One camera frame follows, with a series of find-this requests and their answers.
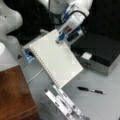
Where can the white blue gripper body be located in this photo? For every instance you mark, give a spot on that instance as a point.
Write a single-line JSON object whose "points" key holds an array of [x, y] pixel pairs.
{"points": [[71, 19]]}

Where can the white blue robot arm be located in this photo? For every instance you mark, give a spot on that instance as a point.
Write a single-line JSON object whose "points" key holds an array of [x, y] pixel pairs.
{"points": [[11, 19]]}

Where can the black drawer box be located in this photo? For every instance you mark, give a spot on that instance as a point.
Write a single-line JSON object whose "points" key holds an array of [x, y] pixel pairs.
{"points": [[105, 52]]}

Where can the black pen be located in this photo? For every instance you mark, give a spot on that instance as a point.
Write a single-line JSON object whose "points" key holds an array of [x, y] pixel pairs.
{"points": [[91, 90]]}

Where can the brown wooden shelf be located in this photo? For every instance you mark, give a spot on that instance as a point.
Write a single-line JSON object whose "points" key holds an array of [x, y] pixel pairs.
{"points": [[16, 102]]}

